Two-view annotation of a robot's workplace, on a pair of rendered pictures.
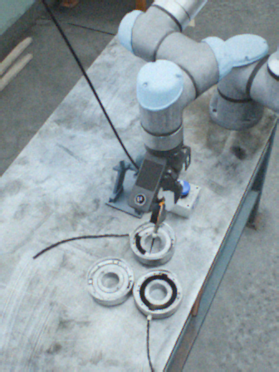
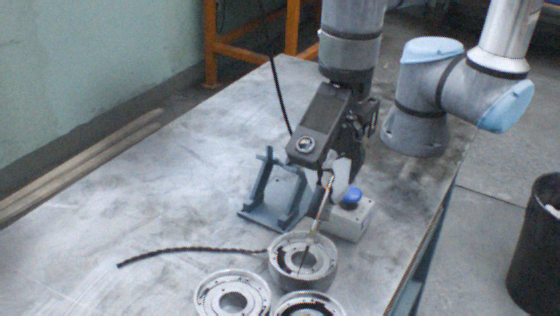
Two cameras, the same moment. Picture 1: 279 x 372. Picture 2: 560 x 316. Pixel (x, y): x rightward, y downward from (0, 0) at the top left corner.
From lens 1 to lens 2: 0.42 m
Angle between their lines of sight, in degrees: 21
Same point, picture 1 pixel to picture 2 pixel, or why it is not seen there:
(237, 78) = (426, 78)
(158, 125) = (350, 17)
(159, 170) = (337, 107)
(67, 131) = (196, 135)
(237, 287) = not seen: outside the picture
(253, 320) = not seen: outside the picture
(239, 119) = (421, 141)
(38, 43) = (169, 115)
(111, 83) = (259, 98)
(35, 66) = not seen: hidden behind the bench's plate
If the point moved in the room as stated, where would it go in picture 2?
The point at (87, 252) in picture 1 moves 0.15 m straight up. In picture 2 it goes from (201, 269) to (197, 190)
